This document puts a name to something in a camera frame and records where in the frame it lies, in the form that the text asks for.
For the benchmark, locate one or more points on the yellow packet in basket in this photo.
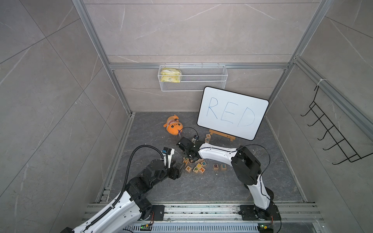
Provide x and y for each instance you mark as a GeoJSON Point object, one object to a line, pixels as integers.
{"type": "Point", "coordinates": [170, 75]}

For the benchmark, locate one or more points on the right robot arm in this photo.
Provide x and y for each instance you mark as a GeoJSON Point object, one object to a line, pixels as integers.
{"type": "Point", "coordinates": [247, 169]}

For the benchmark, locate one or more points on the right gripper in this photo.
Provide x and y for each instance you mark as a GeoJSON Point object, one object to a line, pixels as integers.
{"type": "Point", "coordinates": [184, 154]}

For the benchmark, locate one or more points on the white wire mesh basket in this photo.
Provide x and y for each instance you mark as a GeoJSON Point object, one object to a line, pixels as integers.
{"type": "Point", "coordinates": [195, 77]}

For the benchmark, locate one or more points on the white whiteboard with RED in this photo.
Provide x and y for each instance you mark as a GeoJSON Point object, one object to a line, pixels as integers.
{"type": "Point", "coordinates": [231, 113]}

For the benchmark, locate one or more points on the metal base rail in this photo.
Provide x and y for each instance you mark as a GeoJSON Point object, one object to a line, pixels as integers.
{"type": "Point", "coordinates": [228, 218]}

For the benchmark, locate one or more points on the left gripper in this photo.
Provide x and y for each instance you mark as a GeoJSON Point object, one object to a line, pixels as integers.
{"type": "Point", "coordinates": [177, 173]}

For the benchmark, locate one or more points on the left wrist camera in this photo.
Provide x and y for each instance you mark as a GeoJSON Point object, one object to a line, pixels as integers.
{"type": "Point", "coordinates": [167, 156]}

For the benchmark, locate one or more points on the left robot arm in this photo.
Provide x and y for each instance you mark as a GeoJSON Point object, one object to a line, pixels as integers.
{"type": "Point", "coordinates": [131, 203]}

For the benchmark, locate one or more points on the wooden easel stand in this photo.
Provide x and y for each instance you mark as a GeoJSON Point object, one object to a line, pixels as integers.
{"type": "Point", "coordinates": [213, 132]}

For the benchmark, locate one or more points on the black wall hook rack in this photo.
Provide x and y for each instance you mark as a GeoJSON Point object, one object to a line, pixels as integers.
{"type": "Point", "coordinates": [332, 131]}

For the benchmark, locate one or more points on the orange plush fish toy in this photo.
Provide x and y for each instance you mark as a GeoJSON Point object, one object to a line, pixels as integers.
{"type": "Point", "coordinates": [173, 125]}

